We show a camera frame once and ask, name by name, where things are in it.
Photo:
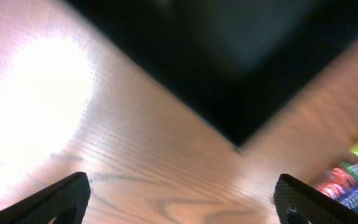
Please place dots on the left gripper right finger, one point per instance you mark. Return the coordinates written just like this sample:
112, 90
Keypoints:
297, 202

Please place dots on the black gift box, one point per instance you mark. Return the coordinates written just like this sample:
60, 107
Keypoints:
235, 62

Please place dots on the KitKat chocolate bar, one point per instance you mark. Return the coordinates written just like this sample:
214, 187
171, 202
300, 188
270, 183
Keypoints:
338, 181

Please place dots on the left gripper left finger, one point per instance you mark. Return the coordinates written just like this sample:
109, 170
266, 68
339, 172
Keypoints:
62, 202

